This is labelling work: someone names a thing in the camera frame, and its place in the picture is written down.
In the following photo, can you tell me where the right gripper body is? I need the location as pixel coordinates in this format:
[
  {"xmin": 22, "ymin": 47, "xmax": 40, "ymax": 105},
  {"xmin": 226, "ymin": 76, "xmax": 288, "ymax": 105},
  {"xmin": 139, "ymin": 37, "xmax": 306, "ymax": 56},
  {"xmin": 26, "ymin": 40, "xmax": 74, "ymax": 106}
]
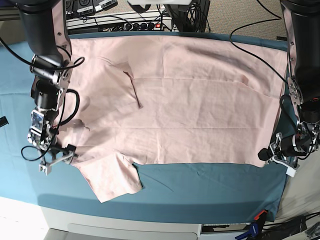
[{"xmin": 27, "ymin": 108, "xmax": 65, "ymax": 167}]

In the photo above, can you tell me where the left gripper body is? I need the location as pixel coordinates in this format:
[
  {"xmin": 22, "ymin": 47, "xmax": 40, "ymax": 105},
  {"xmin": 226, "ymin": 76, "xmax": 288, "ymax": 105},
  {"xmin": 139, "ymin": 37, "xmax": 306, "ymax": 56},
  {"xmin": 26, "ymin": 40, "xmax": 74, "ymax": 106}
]
[{"xmin": 265, "ymin": 122, "xmax": 320, "ymax": 169}]

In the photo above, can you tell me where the pink T-shirt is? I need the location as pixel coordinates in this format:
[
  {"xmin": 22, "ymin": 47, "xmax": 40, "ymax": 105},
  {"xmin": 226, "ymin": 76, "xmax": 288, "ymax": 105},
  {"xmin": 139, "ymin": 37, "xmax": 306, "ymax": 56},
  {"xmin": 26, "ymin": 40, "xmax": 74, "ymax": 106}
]
[{"xmin": 58, "ymin": 35, "xmax": 287, "ymax": 203}]

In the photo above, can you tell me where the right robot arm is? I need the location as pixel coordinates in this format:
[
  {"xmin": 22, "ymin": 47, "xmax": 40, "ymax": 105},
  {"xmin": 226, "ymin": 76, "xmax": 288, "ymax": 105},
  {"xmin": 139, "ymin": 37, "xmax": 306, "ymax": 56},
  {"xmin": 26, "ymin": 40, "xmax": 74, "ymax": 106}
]
[{"xmin": 16, "ymin": 0, "xmax": 85, "ymax": 174}]

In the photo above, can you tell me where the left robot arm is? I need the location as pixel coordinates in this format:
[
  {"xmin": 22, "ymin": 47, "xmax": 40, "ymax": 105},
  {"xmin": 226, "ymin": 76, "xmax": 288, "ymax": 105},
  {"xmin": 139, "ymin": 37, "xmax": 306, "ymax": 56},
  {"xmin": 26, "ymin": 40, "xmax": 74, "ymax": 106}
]
[{"xmin": 258, "ymin": 0, "xmax": 320, "ymax": 171}]

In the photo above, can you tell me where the blue clamp bottom right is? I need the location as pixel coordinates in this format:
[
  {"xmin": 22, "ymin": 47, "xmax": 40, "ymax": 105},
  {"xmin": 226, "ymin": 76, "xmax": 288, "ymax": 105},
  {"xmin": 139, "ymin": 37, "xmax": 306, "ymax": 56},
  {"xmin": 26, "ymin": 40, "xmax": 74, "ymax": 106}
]
[{"xmin": 235, "ymin": 209, "xmax": 269, "ymax": 240}]

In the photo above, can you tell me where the teal table cloth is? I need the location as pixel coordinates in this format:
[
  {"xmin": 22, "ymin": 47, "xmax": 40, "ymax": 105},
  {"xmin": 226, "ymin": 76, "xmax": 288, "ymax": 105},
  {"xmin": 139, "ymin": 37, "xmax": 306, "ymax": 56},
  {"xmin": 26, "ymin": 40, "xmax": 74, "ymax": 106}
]
[{"xmin": 0, "ymin": 37, "xmax": 292, "ymax": 224}]

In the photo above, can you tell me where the black power strip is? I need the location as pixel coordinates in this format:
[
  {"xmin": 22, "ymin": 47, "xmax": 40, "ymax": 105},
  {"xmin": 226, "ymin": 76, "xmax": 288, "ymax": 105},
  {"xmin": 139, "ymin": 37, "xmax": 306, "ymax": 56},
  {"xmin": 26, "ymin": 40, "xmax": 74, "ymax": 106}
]
[{"xmin": 98, "ymin": 21, "xmax": 171, "ymax": 32}]

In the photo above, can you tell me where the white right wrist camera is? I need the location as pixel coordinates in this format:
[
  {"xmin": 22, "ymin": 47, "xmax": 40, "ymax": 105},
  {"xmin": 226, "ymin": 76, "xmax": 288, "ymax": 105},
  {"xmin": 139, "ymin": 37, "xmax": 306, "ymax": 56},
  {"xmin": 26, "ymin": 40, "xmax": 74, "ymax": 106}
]
[{"xmin": 38, "ymin": 163, "xmax": 52, "ymax": 176}]

